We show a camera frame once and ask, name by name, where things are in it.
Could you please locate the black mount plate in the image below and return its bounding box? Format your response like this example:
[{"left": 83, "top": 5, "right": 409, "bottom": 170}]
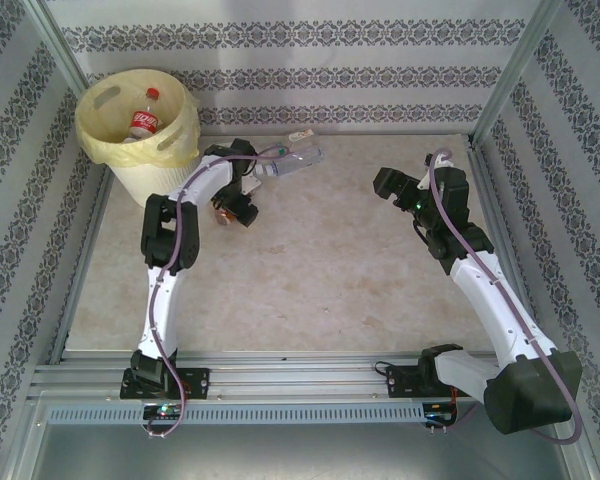
[
  {"left": 384, "top": 366, "right": 481, "bottom": 401},
  {"left": 119, "top": 367, "right": 212, "bottom": 401}
]

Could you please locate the aluminium side rail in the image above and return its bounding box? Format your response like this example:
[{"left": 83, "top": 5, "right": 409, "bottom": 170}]
[
  {"left": 467, "top": 134, "right": 576, "bottom": 366},
  {"left": 49, "top": 162, "right": 116, "bottom": 366}
]

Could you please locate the grey metal panel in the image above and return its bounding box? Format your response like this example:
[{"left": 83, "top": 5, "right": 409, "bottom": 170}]
[{"left": 27, "top": 422, "right": 589, "bottom": 480}]

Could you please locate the grey slotted cable duct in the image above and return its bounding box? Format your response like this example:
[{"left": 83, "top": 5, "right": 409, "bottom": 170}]
[{"left": 47, "top": 403, "right": 426, "bottom": 424}]

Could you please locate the red label plastic bottle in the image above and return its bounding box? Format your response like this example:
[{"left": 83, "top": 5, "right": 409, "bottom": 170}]
[{"left": 126, "top": 87, "right": 164, "bottom": 145}]

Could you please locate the cream plastic bin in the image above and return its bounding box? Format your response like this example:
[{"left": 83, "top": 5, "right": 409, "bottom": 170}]
[{"left": 74, "top": 69, "right": 203, "bottom": 209}]

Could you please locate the black right mount plate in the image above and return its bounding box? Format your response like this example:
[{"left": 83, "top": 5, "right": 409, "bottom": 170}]
[{"left": 384, "top": 366, "right": 481, "bottom": 401}]

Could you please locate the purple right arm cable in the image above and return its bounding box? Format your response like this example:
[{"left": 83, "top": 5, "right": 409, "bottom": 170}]
[{"left": 428, "top": 147, "right": 581, "bottom": 445}]

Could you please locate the black left mount plate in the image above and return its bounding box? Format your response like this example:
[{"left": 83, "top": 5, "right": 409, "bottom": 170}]
[{"left": 119, "top": 367, "right": 212, "bottom": 401}]

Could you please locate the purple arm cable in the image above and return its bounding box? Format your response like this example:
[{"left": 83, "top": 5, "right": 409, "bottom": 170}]
[
  {"left": 428, "top": 147, "right": 581, "bottom": 445},
  {"left": 143, "top": 152, "right": 281, "bottom": 442}
]

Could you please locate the small white label bottle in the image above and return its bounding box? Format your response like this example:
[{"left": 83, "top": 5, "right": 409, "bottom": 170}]
[{"left": 283, "top": 128, "right": 317, "bottom": 145}]

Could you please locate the aluminium frame post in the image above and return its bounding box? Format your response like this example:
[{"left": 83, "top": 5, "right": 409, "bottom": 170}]
[
  {"left": 27, "top": 0, "right": 99, "bottom": 96},
  {"left": 469, "top": 0, "right": 569, "bottom": 151}
]

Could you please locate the circuit board green light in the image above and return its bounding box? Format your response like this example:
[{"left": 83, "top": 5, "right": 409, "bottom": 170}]
[{"left": 142, "top": 403, "right": 187, "bottom": 421}]

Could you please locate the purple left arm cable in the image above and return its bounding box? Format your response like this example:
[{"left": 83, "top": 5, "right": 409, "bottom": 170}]
[{"left": 143, "top": 152, "right": 281, "bottom": 442}]

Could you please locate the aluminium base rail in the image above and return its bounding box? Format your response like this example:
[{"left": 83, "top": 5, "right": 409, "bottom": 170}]
[{"left": 33, "top": 352, "right": 571, "bottom": 401}]

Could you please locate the long clear plastic bottle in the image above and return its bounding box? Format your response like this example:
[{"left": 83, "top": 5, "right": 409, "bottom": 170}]
[{"left": 252, "top": 144, "right": 327, "bottom": 180}]

